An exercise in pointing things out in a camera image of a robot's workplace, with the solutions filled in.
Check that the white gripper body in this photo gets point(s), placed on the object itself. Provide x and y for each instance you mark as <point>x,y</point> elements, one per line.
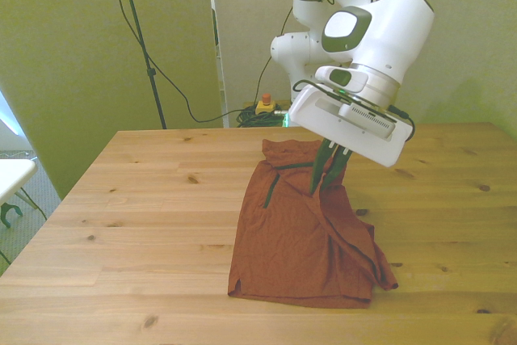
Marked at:
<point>323,123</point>

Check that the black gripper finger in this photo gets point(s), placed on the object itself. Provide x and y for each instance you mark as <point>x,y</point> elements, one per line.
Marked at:
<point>321,167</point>
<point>338,167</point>

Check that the rust red shorts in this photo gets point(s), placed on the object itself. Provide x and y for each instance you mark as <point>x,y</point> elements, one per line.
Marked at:
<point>295,248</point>

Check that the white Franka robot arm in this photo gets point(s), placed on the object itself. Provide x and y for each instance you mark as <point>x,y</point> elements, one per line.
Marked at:
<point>387,38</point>

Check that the yellow emergency stop button box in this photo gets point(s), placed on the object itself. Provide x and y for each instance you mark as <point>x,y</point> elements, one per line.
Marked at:
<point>266,106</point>

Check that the white divider panel edge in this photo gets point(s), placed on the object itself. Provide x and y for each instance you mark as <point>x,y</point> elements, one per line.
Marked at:
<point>218,58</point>

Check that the white folding table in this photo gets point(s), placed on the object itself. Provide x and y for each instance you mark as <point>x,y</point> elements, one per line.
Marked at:
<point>14,177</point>

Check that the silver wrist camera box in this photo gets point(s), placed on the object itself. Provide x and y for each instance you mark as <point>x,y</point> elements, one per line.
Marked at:
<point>367,116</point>

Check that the black camera stand pole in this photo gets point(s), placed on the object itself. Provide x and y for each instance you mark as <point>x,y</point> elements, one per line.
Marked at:
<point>139,38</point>

